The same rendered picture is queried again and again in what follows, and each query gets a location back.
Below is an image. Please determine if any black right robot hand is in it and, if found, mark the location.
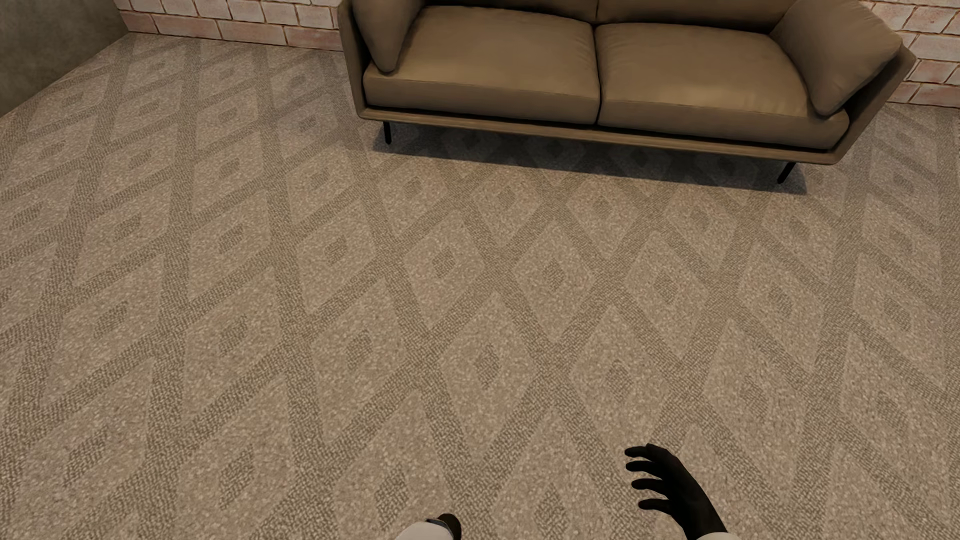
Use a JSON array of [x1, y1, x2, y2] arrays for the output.
[[624, 444, 728, 538]]

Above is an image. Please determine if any tan two-seat sofa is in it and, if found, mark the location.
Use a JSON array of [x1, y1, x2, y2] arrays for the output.
[[336, 0, 918, 186]]

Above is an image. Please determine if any white and black robot leg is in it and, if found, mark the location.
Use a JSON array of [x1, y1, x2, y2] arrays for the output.
[[395, 513, 463, 540]]

